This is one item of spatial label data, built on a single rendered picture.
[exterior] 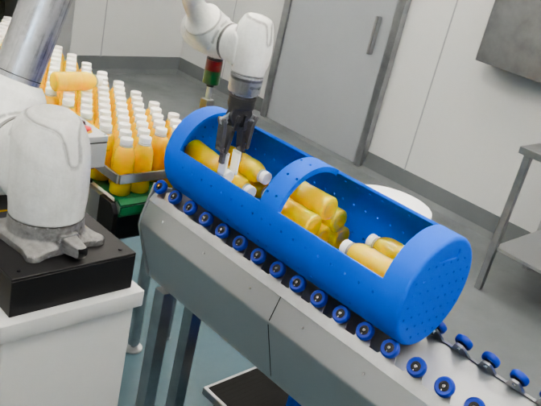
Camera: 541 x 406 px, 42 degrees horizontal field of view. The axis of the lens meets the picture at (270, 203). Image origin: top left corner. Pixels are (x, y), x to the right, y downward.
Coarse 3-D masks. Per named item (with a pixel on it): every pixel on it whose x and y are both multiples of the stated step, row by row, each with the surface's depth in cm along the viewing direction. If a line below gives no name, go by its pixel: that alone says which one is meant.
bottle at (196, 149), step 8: (192, 144) 204; (200, 144) 203; (184, 152) 205; (192, 152) 202; (200, 152) 201; (208, 152) 200; (200, 160) 200; (208, 160) 198; (216, 160) 198; (216, 168) 197
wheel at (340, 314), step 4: (336, 308) 167; (340, 308) 167; (344, 308) 167; (348, 308) 167; (332, 312) 167; (336, 312) 167; (340, 312) 166; (344, 312) 166; (348, 312) 166; (332, 316) 167; (336, 316) 167; (340, 316) 166; (344, 316) 166; (348, 316) 165; (336, 320) 166; (340, 320) 166; (344, 320) 165; (348, 320) 166
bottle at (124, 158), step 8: (120, 144) 210; (120, 152) 210; (128, 152) 210; (120, 160) 210; (128, 160) 210; (112, 168) 213; (120, 168) 211; (128, 168) 212; (112, 184) 214; (120, 184) 213; (128, 184) 214; (112, 192) 214; (120, 192) 214; (128, 192) 216
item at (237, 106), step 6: (234, 96) 185; (228, 102) 188; (234, 102) 186; (240, 102) 185; (246, 102) 185; (252, 102) 186; (234, 108) 186; (240, 108) 186; (246, 108) 186; (252, 108) 187; (234, 114) 187; (240, 114) 189; (246, 114) 191; (228, 120) 189; (234, 120) 188; (240, 126) 191
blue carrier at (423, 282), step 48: (288, 144) 195; (192, 192) 197; (240, 192) 181; (288, 192) 173; (336, 192) 193; (288, 240) 171; (432, 240) 152; (336, 288) 164; (384, 288) 152; (432, 288) 157
